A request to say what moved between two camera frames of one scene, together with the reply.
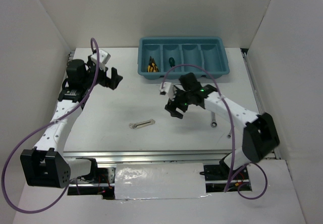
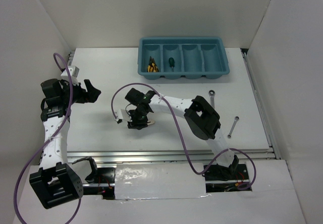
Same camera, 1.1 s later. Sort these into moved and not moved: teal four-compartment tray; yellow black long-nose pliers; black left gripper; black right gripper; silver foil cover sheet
Moved: black right gripper; black left gripper
Not moved: silver foil cover sheet; teal four-compartment tray; yellow black long-nose pliers
